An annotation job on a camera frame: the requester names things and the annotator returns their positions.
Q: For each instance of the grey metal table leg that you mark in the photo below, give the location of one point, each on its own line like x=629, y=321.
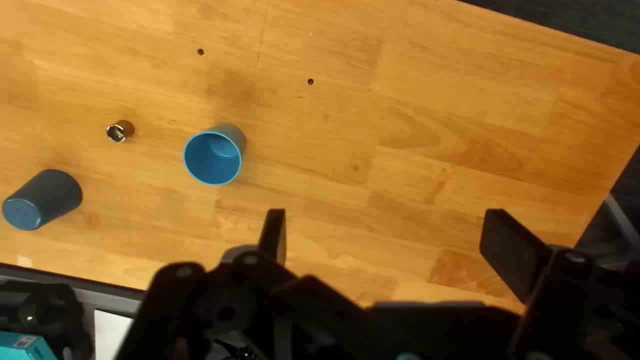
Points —
x=621, y=222

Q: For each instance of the black bag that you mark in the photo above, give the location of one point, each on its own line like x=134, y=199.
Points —
x=41, y=313

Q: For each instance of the teal box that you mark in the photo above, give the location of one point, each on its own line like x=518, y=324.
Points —
x=19, y=346

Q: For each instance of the light blue cup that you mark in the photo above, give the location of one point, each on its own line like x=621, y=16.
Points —
x=212, y=157

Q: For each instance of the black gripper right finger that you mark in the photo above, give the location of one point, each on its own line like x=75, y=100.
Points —
x=513, y=253

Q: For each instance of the dark blue cup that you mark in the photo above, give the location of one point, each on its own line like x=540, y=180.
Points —
x=41, y=199

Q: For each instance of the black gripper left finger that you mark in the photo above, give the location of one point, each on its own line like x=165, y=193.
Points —
x=274, y=233

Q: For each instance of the small silver block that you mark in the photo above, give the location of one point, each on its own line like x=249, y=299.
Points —
x=120, y=131

